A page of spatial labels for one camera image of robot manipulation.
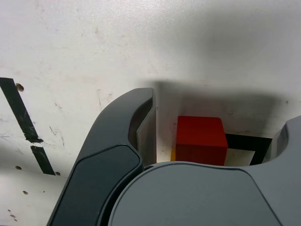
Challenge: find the black tape square outline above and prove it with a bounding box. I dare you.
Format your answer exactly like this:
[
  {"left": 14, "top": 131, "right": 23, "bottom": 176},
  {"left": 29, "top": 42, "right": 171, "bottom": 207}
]
[{"left": 224, "top": 133, "right": 273, "bottom": 166}]

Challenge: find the red cube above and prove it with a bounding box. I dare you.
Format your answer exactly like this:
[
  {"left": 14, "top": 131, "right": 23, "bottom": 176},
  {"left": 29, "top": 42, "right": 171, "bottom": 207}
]
[{"left": 175, "top": 115, "right": 229, "bottom": 167}]

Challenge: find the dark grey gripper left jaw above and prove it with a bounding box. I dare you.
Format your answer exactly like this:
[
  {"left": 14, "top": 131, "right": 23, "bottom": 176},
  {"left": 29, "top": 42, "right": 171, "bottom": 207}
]
[{"left": 47, "top": 88, "right": 158, "bottom": 226}]

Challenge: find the black tape strip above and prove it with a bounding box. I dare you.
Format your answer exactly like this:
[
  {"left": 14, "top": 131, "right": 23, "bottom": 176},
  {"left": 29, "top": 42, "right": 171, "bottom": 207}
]
[{"left": 0, "top": 77, "right": 57, "bottom": 176}]

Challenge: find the grey curved gripper right jaw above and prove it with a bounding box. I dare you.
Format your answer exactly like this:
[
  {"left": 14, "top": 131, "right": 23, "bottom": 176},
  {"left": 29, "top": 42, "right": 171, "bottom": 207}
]
[{"left": 107, "top": 116, "right": 301, "bottom": 226}]

